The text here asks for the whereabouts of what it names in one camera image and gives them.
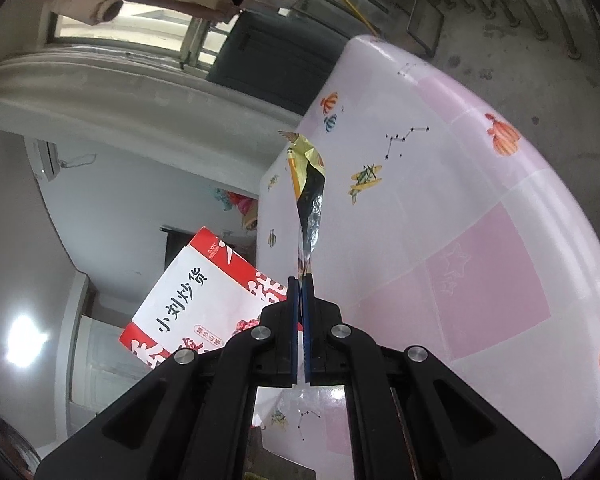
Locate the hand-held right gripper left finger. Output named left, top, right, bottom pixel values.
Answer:
left=34, top=277, right=303, bottom=480

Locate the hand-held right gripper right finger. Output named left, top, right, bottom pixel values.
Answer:
left=302, top=276, right=561, bottom=480

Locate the red and white snack bag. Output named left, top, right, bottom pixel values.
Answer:
left=119, top=226, right=291, bottom=371

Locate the yellow and silver snack wrapper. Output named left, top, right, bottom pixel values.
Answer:
left=277, top=130, right=327, bottom=278

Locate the pile of colourful toys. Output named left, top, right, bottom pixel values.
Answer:
left=215, top=187, right=258, bottom=231

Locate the white door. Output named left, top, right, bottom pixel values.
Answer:
left=69, top=272, right=153, bottom=413

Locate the ceiling light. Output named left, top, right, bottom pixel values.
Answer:
left=5, top=312, right=51, bottom=368

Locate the dark grey cabinet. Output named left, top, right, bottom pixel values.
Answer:
left=207, top=10, right=351, bottom=116

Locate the white air conditioner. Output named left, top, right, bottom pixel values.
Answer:
left=25, top=137, right=61, bottom=181

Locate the person's head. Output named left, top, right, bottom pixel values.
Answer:
left=0, top=407, right=41, bottom=480

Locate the concrete block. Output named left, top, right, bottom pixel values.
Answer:
left=405, top=0, right=443, bottom=56

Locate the window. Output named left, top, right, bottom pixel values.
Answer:
left=47, top=0, right=231, bottom=68

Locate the metal balcony railing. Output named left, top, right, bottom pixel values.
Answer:
left=290, top=0, right=600, bottom=86

